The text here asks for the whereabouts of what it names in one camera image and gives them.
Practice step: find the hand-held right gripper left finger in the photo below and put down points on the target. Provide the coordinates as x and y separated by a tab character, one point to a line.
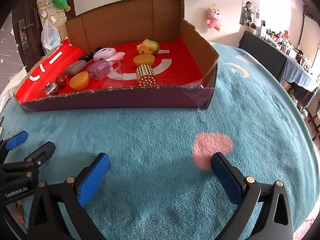
93	177

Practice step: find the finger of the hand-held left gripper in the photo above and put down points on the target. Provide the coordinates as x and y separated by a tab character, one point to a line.
15	140
42	151

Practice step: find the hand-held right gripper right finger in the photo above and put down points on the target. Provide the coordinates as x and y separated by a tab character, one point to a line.
225	177

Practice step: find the silver glitter jar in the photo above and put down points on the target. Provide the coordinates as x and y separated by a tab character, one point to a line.
50	88

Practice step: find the dark red ball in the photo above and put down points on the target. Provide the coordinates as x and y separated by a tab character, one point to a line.
61	81

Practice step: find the small amber soap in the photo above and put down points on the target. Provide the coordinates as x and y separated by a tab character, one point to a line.
78	81

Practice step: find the cardboard box with red lining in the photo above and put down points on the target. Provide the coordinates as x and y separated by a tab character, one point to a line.
112	100

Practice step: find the brown oval case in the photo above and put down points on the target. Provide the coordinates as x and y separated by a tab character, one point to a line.
75	67

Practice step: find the purple nail polish bottle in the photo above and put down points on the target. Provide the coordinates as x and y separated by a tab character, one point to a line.
97	70

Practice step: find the clear plastic cup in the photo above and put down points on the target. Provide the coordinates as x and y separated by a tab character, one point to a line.
116	80

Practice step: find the small black device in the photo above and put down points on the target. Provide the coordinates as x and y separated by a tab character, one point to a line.
87	56

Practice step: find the gold studded cylinder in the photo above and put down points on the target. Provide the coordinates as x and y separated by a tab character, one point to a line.
146	76

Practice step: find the lilac round case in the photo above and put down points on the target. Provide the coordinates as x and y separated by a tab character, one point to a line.
103	53

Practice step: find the large amber soap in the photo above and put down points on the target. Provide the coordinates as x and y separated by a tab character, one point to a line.
143	60

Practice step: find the green apple elephant toy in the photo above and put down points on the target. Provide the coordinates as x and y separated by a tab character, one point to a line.
150	46

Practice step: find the teal fleece blanket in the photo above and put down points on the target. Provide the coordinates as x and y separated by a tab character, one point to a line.
150	135

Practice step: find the wooden chair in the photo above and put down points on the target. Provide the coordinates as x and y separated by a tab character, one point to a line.
314	121

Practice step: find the white plastic bag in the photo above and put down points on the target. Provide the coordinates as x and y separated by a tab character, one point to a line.
50	38

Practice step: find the dark brown door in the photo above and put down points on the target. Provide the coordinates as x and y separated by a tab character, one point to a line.
25	10

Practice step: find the side table with dark cloth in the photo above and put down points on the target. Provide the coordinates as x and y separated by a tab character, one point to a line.
262	52

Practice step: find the beige hanging organizer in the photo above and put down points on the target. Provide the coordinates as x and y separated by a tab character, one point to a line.
45	5

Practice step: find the row of cosmetic bottles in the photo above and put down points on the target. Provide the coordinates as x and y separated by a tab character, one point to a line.
282	42

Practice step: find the green plush toy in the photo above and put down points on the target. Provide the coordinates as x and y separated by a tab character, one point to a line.
60	0

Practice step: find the pink plush toy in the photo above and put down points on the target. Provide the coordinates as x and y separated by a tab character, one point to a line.
213	18

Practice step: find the wall mirror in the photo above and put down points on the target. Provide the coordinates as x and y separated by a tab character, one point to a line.
252	5

